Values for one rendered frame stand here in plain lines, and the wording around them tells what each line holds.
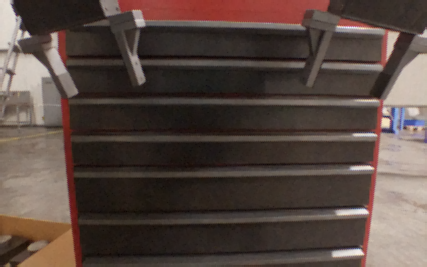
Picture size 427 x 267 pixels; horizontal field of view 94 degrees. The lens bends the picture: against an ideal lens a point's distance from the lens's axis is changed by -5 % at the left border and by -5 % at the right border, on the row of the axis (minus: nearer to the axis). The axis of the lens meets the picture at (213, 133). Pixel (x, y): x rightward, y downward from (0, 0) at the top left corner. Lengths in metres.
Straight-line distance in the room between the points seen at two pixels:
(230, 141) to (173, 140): 0.12
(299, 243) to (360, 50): 0.46
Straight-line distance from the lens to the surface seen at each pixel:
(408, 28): 0.41
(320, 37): 0.36
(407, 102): 2.98
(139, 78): 0.36
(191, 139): 0.43
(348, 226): 0.63
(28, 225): 1.21
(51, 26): 0.39
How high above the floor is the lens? 0.69
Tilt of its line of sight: 7 degrees down
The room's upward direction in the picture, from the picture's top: straight up
